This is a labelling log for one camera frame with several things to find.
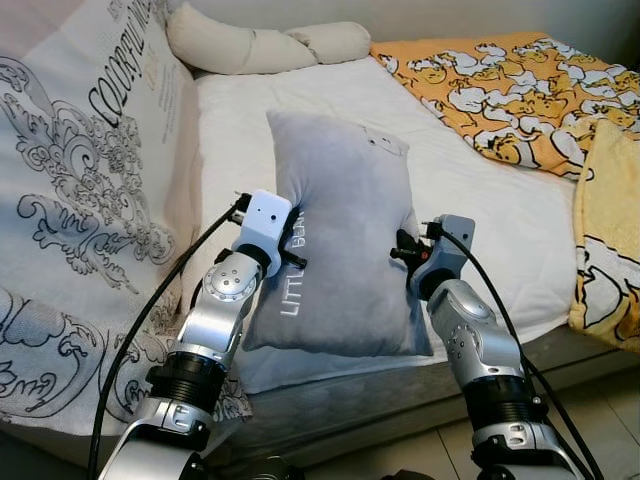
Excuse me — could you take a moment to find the grey plush pillow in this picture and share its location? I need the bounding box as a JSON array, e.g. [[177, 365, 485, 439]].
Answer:
[[243, 108, 434, 359]]

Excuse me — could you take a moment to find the orange cartoon egg blanket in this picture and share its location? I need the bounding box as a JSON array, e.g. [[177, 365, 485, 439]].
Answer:
[[370, 32, 640, 352]]

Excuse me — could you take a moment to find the white quilted mattress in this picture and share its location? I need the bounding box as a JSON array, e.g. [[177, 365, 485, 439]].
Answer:
[[185, 55, 587, 396]]

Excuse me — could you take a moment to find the grey bed base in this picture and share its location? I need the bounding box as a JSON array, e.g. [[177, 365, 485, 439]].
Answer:
[[0, 320, 640, 471]]

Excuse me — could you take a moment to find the beige bolster pillow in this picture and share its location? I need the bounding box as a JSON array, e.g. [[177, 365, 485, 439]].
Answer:
[[165, 3, 373, 77]]

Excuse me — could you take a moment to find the white grey patterned sheet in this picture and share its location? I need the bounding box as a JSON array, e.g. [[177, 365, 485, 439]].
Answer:
[[0, 0, 253, 441]]

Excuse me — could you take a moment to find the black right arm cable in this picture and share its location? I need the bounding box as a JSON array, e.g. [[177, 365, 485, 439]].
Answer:
[[428, 224, 605, 480]]

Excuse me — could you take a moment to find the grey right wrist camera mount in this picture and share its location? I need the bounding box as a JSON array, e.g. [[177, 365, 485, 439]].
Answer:
[[410, 214, 477, 301]]

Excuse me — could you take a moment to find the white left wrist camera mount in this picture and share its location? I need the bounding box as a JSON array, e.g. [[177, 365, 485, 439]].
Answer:
[[232, 189, 294, 252]]

